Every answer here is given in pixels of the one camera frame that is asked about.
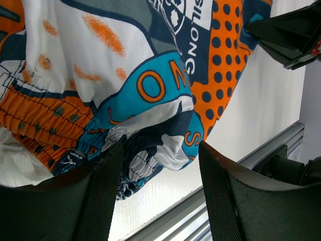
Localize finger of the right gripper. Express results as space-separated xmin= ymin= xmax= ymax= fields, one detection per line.
xmin=245 ymin=1 xmax=320 ymax=53
xmin=259 ymin=37 xmax=320 ymax=70

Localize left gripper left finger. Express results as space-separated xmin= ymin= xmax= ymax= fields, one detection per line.
xmin=1 ymin=143 xmax=123 ymax=240

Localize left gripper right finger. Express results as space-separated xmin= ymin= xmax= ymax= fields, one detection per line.
xmin=199 ymin=142 xmax=320 ymax=240

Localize blue orange patterned shorts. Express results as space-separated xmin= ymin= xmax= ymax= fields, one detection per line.
xmin=1 ymin=1 xmax=272 ymax=200

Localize aluminium mounting rail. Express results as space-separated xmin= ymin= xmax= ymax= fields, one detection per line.
xmin=131 ymin=124 xmax=318 ymax=240

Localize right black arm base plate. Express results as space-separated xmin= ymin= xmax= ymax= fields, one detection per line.
xmin=252 ymin=145 xmax=320 ymax=186

